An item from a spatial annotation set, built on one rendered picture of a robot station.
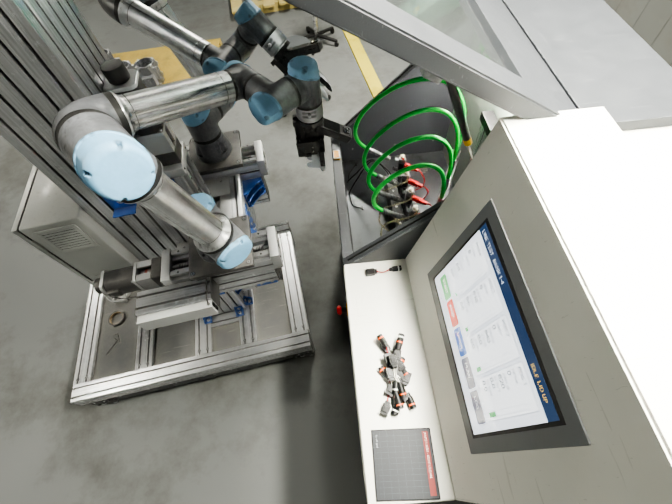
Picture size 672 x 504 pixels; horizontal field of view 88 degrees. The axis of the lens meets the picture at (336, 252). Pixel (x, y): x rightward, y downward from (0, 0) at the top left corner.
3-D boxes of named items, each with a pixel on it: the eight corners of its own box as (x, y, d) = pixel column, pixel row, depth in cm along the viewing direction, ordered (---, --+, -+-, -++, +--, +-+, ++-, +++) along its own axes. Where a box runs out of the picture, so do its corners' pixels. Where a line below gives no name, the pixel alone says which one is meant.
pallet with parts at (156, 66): (99, 117, 336) (73, 84, 306) (111, 68, 381) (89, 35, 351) (227, 94, 342) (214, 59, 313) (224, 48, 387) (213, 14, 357)
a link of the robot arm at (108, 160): (235, 222, 113) (88, 94, 63) (263, 250, 106) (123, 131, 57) (208, 249, 111) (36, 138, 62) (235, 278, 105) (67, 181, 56)
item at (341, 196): (333, 167, 173) (330, 142, 159) (342, 166, 173) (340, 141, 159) (344, 278, 141) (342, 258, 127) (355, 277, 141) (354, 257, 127)
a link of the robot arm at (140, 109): (53, 146, 74) (247, 91, 99) (72, 172, 69) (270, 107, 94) (21, 93, 65) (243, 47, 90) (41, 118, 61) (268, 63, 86)
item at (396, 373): (369, 337, 108) (370, 332, 103) (403, 334, 108) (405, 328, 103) (380, 418, 96) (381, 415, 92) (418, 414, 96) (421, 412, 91)
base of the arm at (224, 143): (197, 166, 144) (187, 148, 136) (196, 142, 152) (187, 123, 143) (233, 159, 145) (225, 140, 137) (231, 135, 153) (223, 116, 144)
